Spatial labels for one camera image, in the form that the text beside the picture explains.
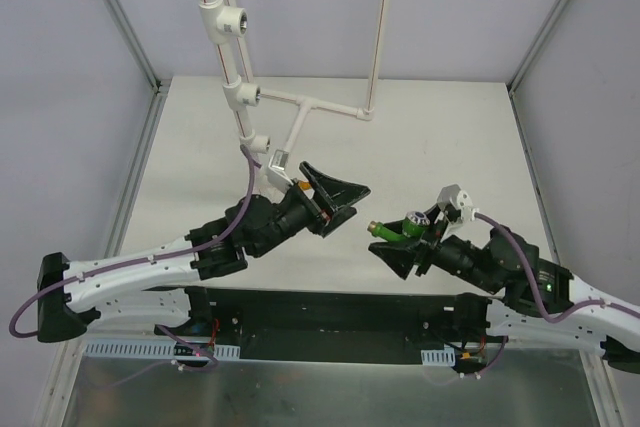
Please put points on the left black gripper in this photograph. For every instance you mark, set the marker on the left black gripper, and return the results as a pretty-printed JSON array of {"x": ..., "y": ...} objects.
[{"x": 314, "y": 213}]

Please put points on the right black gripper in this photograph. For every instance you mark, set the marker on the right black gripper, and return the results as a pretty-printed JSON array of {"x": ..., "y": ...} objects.
[{"x": 426, "y": 251}]

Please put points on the green water faucet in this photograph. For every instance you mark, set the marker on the green water faucet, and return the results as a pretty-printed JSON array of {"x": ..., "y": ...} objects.
[{"x": 412, "y": 225}]

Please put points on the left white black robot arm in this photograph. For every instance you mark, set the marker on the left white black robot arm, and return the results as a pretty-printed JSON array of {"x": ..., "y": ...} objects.
[{"x": 74, "y": 294}]

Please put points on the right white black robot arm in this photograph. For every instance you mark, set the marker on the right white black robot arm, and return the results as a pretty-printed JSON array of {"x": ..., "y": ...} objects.
[{"x": 531, "y": 297}]

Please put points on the orange water faucet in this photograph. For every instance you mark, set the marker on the orange water faucet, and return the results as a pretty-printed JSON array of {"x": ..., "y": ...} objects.
[{"x": 304, "y": 185}]

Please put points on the white pipe assembly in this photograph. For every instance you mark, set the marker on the white pipe assembly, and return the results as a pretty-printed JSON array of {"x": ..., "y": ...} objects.
[{"x": 225, "y": 24}]

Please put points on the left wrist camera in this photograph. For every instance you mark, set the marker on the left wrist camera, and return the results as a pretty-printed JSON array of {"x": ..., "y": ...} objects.
[{"x": 276, "y": 173}]

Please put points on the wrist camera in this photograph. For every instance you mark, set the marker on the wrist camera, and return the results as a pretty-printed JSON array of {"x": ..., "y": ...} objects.
[
  {"x": 456, "y": 205},
  {"x": 276, "y": 173}
]

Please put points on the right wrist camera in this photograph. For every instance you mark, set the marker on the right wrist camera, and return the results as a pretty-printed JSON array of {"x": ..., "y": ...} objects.
[{"x": 456, "y": 205}]

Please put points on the right white cable duct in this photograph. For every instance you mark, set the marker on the right white cable duct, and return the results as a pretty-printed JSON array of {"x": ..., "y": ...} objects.
[{"x": 445, "y": 357}]

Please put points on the white cable duct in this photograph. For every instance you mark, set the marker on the white cable duct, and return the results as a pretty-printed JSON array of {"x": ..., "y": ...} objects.
[
  {"x": 445, "y": 357},
  {"x": 140, "y": 349}
]

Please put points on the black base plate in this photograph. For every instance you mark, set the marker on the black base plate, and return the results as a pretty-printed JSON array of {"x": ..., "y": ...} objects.
[{"x": 305, "y": 326}]

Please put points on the left aluminium frame post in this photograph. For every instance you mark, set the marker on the left aluminium frame post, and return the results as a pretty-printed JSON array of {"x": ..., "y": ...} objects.
[{"x": 128, "y": 34}]

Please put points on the aluminium frame post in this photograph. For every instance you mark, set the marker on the aluminium frame post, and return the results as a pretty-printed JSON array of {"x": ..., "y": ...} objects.
[
  {"x": 542, "y": 36},
  {"x": 128, "y": 34}
]

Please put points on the left white cable duct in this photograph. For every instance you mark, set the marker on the left white cable duct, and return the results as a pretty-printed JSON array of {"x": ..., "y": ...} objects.
[{"x": 140, "y": 349}]

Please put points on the right aluminium frame post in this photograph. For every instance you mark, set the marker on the right aluminium frame post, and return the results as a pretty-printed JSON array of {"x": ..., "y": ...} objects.
[{"x": 542, "y": 36}]

